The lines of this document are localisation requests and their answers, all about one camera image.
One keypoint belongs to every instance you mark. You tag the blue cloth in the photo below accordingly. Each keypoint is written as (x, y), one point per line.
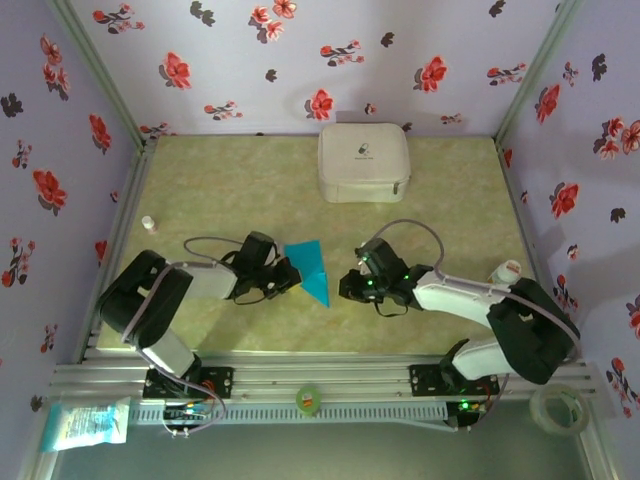
(312, 280)

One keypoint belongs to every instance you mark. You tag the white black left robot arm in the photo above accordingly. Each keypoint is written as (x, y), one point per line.
(145, 305)

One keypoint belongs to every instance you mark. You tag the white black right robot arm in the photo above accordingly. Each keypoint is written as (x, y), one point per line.
(530, 325)

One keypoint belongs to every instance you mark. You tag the white zippered medicine case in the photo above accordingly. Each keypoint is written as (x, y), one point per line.
(362, 160)

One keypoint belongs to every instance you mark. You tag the small white pink-capped bottle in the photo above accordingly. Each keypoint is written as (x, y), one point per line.
(149, 225)

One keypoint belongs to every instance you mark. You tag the small green tape roll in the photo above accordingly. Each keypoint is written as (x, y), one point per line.
(308, 399)

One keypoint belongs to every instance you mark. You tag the white bottle orange label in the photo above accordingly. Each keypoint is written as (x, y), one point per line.
(505, 272)

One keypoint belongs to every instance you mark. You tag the clear tape roll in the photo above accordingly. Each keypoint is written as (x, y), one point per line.
(537, 410)

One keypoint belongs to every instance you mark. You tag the blue white wipes packet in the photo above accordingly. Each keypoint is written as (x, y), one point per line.
(85, 425)

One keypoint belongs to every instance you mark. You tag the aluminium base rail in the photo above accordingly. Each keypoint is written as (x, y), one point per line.
(325, 372)

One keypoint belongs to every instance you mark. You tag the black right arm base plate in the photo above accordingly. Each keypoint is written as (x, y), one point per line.
(422, 380)

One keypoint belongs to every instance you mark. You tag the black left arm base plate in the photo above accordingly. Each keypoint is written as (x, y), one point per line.
(222, 381)

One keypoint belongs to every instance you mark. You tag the aluminium side rail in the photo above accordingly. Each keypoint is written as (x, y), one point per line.
(517, 200)
(129, 200)

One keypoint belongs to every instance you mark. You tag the aluminium corner post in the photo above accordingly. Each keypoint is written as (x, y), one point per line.
(104, 75)
(534, 75)

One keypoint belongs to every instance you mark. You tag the aluminium frame leg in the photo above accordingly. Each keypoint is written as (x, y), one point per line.
(600, 460)
(35, 465)

